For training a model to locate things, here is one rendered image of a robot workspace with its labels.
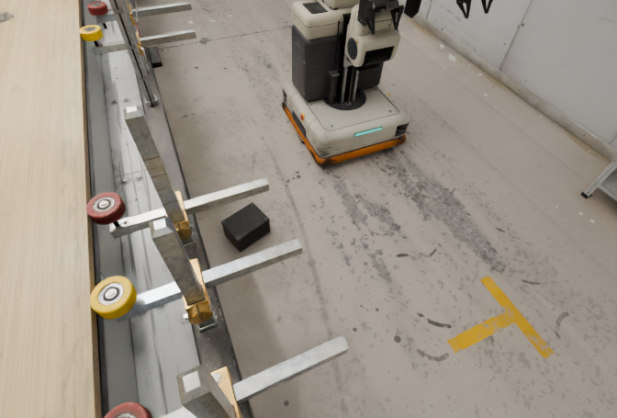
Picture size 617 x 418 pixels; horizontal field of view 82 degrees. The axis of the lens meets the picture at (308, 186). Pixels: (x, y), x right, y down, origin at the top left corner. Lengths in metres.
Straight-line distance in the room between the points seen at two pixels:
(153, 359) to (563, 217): 2.19
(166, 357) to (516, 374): 1.39
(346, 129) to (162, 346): 1.49
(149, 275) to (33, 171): 0.41
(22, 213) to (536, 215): 2.32
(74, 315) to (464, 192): 2.02
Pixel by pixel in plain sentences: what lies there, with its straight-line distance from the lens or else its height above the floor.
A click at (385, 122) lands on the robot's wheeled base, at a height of 0.27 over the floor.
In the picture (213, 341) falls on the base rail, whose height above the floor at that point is 0.70.
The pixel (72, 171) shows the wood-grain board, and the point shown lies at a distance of 1.13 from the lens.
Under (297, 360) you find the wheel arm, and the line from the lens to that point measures 0.80.
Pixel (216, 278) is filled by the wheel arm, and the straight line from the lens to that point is 0.86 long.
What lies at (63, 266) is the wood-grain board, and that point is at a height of 0.90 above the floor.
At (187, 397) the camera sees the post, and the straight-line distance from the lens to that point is 0.51.
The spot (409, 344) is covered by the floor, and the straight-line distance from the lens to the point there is 1.74.
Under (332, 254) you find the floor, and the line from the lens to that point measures 1.86.
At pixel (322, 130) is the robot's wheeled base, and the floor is 0.28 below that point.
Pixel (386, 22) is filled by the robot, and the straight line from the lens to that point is 1.91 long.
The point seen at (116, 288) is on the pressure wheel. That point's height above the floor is 0.90.
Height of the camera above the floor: 1.60
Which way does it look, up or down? 48 degrees down
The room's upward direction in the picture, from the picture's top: 2 degrees clockwise
